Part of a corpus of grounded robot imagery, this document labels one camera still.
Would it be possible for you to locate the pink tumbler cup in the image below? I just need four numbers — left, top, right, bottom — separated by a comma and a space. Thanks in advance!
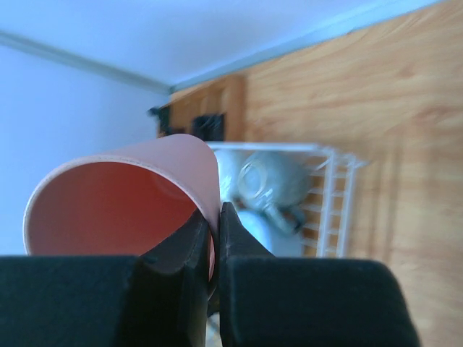
22, 134, 221, 256

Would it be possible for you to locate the light blue mug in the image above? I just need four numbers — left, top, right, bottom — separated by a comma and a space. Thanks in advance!
237, 210, 305, 257

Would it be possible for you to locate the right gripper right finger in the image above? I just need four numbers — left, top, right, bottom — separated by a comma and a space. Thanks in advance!
218, 203, 420, 346

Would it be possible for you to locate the rolled dark green tie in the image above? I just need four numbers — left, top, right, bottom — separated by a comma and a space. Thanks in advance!
148, 105, 171, 135

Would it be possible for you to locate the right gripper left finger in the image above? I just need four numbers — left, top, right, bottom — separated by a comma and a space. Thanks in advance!
1, 212, 208, 346

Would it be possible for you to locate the white wire dish rack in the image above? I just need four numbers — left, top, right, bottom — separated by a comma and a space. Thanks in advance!
208, 142, 368, 258

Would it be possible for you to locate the rolled black patterned tie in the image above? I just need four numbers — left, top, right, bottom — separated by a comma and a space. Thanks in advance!
191, 113, 225, 142

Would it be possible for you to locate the wooden compartment tray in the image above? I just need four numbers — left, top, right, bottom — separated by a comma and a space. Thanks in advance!
166, 74, 246, 142

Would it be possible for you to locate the grey-green speckled mug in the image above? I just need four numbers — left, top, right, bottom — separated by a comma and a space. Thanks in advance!
237, 151, 313, 235

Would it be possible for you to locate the white speckled mug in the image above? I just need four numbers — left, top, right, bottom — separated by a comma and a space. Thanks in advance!
214, 150, 247, 202

